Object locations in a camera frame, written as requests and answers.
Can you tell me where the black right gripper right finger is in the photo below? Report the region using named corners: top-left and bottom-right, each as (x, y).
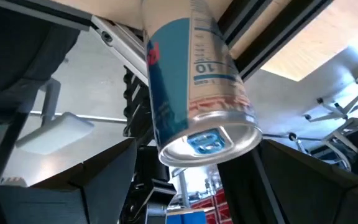
top-left (216, 139), bottom-right (358, 224)

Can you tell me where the grey office chair base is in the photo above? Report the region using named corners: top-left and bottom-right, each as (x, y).
top-left (262, 90), bottom-right (358, 170)

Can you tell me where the red storage bin rack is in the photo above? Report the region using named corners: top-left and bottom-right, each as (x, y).
top-left (191, 189), bottom-right (230, 224)

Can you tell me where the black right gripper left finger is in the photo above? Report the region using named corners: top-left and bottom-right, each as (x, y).
top-left (0, 138), bottom-right (138, 224)

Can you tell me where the black aluminium table frame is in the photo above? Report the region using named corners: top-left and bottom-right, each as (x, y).
top-left (0, 0), bottom-right (334, 86)

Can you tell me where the blue storage bin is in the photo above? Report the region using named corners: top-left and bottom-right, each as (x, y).
top-left (165, 208), bottom-right (208, 224)

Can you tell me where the teal silver energy drink can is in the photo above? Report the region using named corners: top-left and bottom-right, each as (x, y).
top-left (141, 0), bottom-right (264, 168)

